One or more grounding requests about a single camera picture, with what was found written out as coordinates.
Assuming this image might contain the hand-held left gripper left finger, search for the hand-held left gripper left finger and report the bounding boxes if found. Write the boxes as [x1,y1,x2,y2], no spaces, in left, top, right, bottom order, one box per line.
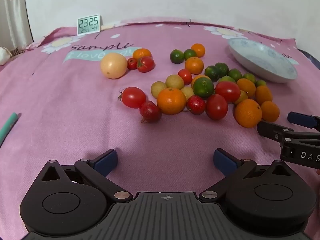
[31,149,133,203]

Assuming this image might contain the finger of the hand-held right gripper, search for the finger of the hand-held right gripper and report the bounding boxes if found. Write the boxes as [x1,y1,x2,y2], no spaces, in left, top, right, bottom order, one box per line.
[257,121,320,143]
[287,111,320,128]

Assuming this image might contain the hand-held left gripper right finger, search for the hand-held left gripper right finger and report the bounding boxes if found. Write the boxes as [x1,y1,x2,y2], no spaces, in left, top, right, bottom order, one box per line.
[199,148,298,203]

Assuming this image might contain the small yellow-green fruit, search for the small yellow-green fruit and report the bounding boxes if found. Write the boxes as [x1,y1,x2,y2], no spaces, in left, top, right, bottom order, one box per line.
[151,81,167,99]
[180,87,195,100]
[165,74,185,90]
[234,90,249,105]

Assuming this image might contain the small dark red fruit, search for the small dark red fruit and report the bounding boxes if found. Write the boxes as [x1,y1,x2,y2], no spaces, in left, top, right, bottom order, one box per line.
[186,95,206,115]
[139,100,162,124]

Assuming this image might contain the white blue-patterned bowl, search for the white blue-patterned bowl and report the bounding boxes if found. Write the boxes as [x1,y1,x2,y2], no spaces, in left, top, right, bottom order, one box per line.
[228,38,298,83]

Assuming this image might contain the large pale yellow fruit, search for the large pale yellow fruit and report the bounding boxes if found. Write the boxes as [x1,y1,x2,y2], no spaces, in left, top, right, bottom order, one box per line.
[100,53,128,79]

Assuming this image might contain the dark blue fabric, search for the dark blue fabric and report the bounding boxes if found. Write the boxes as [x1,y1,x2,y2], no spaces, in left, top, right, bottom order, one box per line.
[297,49,320,70]

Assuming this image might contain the pink floral bed sheet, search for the pink floral bed sheet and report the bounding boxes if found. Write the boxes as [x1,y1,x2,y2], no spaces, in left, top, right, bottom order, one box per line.
[0,17,320,240]

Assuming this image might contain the teal tube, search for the teal tube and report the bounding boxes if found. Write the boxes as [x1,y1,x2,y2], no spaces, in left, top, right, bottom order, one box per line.
[0,112,22,147]

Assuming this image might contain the white digital clock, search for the white digital clock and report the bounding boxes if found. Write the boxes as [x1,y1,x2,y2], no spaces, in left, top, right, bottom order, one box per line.
[77,14,101,36]

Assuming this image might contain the white pillow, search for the white pillow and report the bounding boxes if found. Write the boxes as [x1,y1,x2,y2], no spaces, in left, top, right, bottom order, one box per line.
[0,47,12,65]

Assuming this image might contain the beige floral curtain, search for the beige floral curtain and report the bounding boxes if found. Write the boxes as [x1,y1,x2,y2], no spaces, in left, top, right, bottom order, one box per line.
[0,0,34,50]

